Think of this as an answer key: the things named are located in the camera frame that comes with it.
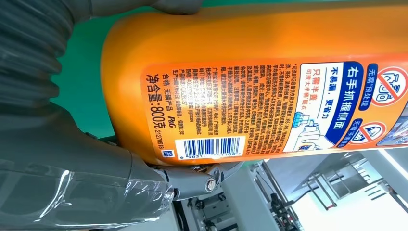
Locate grey machine base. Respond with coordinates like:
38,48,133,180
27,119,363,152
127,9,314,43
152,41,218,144
173,149,408,231

